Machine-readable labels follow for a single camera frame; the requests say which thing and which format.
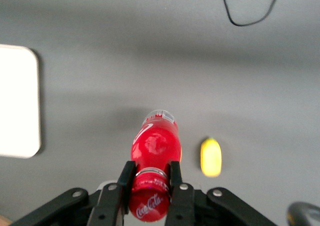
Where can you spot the white rectangular tray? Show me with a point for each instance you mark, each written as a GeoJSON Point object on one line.
{"type": "Point", "coordinates": [18, 100]}

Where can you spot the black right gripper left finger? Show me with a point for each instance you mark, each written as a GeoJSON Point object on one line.
{"type": "Point", "coordinates": [125, 186]}

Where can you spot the yellow lemon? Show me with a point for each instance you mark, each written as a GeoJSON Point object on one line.
{"type": "Point", "coordinates": [211, 158]}

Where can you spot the red coke bottle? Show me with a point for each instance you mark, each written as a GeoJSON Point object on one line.
{"type": "Point", "coordinates": [156, 148]}

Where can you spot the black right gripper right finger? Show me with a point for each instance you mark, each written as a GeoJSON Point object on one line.
{"type": "Point", "coordinates": [180, 201]}

